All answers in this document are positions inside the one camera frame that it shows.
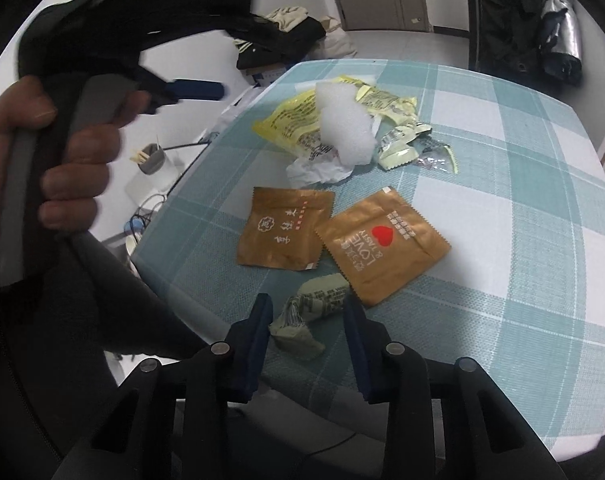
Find person's left forearm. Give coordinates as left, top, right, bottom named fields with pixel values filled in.
left=0, top=232, right=213, bottom=480

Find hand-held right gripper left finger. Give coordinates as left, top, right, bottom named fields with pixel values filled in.
left=50, top=292, right=274, bottom=480

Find brown packet with red heart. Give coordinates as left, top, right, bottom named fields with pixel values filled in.
left=314, top=186, right=452, bottom=308

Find white box with dark sides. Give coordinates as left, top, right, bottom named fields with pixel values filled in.
left=124, top=157, right=184, bottom=207

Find black clothing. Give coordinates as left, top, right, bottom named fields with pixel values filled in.
left=229, top=14, right=328, bottom=72

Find person's left hand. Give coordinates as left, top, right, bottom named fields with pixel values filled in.
left=0, top=75, right=153, bottom=252

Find bundle of wooden chopsticks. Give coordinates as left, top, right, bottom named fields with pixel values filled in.
left=129, top=135, right=162, bottom=165

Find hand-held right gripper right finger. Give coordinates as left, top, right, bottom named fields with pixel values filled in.
left=343, top=294, right=558, bottom=480

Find white paper roll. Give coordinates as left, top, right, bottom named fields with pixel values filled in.
left=315, top=80, right=376, bottom=167

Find black framed glass door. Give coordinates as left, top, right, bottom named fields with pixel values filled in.
left=461, top=0, right=485, bottom=72

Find clear plastic wrapper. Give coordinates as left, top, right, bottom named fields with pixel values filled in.
left=415, top=140, right=459, bottom=175

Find green candy wrapper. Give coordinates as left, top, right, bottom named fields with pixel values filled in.
left=268, top=274, right=351, bottom=364

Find yellow snack bag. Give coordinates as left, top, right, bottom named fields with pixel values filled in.
left=252, top=88, right=341, bottom=161

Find cream cloth bag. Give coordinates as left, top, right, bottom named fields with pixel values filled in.
left=307, top=16, right=358, bottom=62

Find tangled black cables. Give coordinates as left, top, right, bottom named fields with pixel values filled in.
left=125, top=192, right=169, bottom=238

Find frosted plastic cup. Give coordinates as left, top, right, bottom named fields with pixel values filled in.
left=151, top=152, right=184, bottom=195

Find silver white candy wrapper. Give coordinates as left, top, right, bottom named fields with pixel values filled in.
left=380, top=122, right=434, bottom=153

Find pale yellow printed wrapper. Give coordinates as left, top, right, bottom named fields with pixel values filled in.
left=334, top=75, right=418, bottom=127

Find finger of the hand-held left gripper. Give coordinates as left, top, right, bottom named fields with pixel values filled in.
left=132, top=65, right=226, bottom=113

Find black jacket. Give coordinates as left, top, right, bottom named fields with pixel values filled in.
left=477, top=0, right=583, bottom=87

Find grey cup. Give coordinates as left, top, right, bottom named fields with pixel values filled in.
left=139, top=143, right=166, bottom=176

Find blue and white box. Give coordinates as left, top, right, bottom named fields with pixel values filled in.
left=246, top=62, right=289, bottom=87

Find silver garment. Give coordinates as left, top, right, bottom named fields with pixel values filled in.
left=539, top=0, right=584, bottom=75

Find teal checkered tablecloth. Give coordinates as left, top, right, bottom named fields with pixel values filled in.
left=130, top=59, right=605, bottom=463

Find beige clothing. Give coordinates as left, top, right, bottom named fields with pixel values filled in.
left=264, top=7, right=312, bottom=34

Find brown packet with flower print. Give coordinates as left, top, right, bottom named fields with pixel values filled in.
left=236, top=186, right=334, bottom=272

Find white tissue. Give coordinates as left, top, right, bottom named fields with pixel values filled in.
left=286, top=151, right=354, bottom=189

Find small pale green wrapper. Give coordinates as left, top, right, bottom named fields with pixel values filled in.
left=377, top=142, right=436, bottom=172

